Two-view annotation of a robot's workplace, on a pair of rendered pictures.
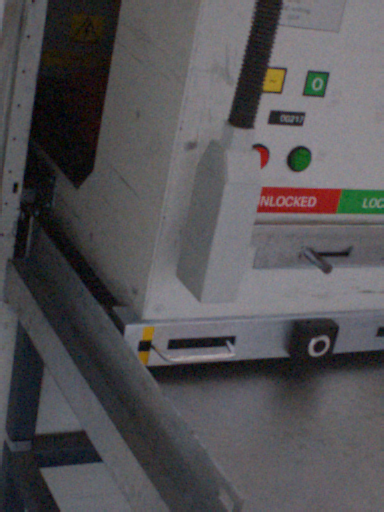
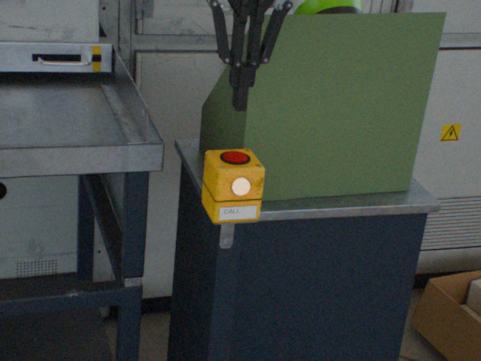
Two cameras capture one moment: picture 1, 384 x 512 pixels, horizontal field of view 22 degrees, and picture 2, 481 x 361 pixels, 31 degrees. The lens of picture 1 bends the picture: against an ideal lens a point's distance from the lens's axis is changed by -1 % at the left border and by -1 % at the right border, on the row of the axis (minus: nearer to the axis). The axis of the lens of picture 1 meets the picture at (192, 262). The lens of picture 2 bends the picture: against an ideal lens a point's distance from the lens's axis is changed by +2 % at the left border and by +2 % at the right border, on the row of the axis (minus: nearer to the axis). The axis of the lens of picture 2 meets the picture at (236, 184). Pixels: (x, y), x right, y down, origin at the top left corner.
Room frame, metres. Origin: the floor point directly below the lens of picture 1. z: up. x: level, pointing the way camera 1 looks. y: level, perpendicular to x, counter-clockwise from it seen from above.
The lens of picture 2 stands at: (-0.29, -0.99, 1.47)
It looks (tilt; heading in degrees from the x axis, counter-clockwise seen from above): 26 degrees down; 10
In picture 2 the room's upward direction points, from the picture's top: 6 degrees clockwise
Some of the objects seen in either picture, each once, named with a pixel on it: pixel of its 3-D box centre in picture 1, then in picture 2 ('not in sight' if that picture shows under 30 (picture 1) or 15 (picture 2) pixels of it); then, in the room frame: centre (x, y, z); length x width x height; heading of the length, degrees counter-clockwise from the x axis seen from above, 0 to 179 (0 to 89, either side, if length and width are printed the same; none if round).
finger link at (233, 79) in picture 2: not in sight; (229, 69); (0.94, -0.74, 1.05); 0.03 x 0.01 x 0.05; 120
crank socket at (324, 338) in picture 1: (314, 340); not in sight; (1.20, -0.18, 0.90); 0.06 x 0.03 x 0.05; 119
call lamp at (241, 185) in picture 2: not in sight; (242, 188); (0.92, -0.78, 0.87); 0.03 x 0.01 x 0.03; 120
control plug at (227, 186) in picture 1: (218, 218); not in sight; (1.06, -0.02, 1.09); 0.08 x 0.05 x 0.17; 29
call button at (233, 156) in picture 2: not in sight; (235, 159); (0.96, -0.76, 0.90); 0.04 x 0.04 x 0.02
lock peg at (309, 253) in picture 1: (317, 253); not in sight; (1.19, -0.15, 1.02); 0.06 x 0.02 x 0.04; 29
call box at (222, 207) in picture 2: not in sight; (232, 185); (0.96, -0.76, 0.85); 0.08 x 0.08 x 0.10; 30
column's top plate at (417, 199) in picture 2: not in sight; (299, 173); (1.29, -0.83, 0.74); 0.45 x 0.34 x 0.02; 118
